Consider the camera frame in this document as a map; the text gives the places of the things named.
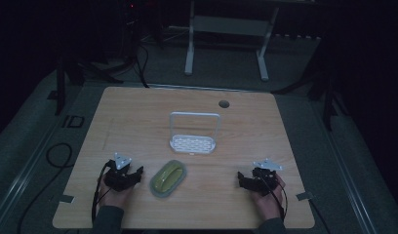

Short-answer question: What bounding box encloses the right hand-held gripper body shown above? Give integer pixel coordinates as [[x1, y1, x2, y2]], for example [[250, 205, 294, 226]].
[[250, 158, 284, 196]]

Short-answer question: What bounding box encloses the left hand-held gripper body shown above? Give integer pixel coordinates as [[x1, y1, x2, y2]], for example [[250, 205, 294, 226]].
[[103, 152, 139, 193]]

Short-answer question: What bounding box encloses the person's left hand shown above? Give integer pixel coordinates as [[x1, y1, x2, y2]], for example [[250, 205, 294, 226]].
[[98, 175, 135, 211]]

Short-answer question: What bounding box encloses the person's right hand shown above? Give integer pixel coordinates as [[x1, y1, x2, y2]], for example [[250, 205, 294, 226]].
[[252, 173, 287, 222]]

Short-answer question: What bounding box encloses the green oval soap dish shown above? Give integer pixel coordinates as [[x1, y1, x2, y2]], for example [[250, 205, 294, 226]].
[[149, 159, 188, 199]]

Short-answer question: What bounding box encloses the grey tape piece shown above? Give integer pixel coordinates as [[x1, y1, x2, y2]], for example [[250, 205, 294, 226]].
[[58, 193, 75, 205], [296, 191, 315, 202]]

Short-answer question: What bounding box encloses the black tripod stand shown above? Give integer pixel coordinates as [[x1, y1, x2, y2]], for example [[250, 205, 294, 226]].
[[54, 53, 125, 117], [273, 40, 342, 132]]

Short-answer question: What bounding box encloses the white metal stand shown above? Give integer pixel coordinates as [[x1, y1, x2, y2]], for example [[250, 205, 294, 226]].
[[183, 0, 280, 83]]

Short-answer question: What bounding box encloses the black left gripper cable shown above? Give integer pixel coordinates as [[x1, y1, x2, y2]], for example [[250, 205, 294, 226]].
[[91, 160, 113, 226]]

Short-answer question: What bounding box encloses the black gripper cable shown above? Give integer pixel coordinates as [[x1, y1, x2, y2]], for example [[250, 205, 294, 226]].
[[91, 160, 113, 226], [260, 175, 290, 222]]

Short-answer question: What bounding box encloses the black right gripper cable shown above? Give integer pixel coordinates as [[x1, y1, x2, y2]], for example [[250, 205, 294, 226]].
[[260, 175, 290, 222]]

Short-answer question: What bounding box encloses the white slotted rack with handle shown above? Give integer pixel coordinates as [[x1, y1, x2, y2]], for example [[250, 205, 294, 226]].
[[169, 111, 221, 156]]

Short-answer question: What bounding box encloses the black floor cable loop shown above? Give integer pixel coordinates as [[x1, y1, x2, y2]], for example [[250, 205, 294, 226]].
[[17, 141, 75, 234]]

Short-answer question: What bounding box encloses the black hanging cable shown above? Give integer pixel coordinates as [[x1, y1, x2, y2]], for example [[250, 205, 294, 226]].
[[134, 41, 151, 90]]

